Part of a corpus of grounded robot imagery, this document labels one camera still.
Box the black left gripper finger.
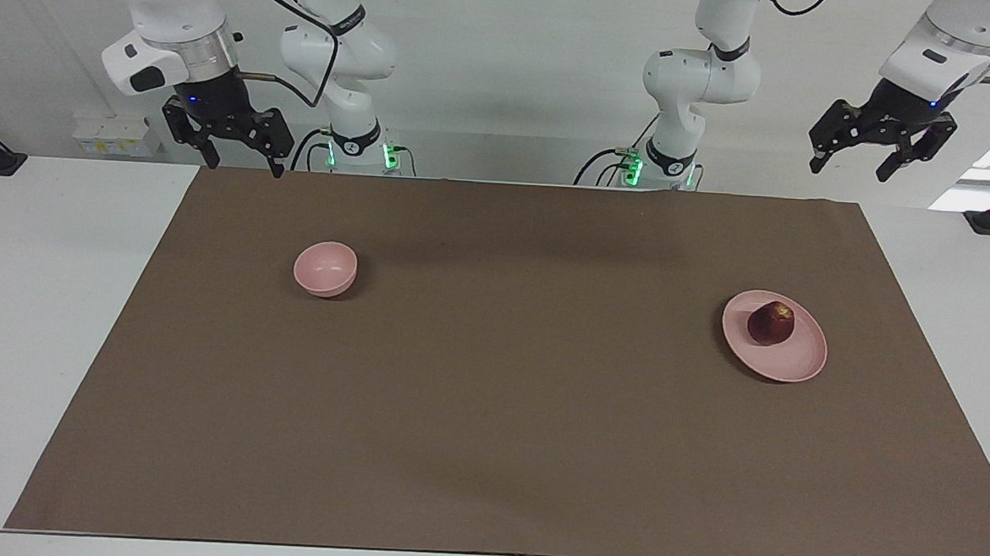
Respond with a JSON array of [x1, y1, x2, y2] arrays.
[[807, 97, 880, 178], [876, 111, 959, 187]]

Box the black left base cable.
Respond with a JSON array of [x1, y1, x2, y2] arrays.
[[572, 108, 662, 190]]

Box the pink plate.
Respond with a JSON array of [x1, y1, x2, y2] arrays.
[[718, 288, 832, 385]]

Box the black base cable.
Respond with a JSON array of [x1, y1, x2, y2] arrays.
[[572, 108, 662, 190], [289, 126, 336, 173]]

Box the dark red apple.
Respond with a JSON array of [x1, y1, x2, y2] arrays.
[[745, 300, 798, 348]]

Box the brown paper table mat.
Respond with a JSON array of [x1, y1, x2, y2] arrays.
[[4, 156, 990, 556]]

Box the white wall socket box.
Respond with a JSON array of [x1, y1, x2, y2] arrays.
[[71, 113, 164, 159]]

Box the pink bowl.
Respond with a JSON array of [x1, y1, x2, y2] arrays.
[[292, 239, 360, 300]]

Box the black right base cable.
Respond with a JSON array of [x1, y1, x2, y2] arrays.
[[289, 126, 336, 173]]

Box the black left arm joint cable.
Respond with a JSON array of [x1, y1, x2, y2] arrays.
[[762, 0, 834, 19]]

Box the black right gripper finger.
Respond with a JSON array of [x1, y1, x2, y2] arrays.
[[225, 105, 296, 180], [158, 94, 224, 169]]

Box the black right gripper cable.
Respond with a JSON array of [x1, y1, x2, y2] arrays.
[[214, 0, 344, 110]]

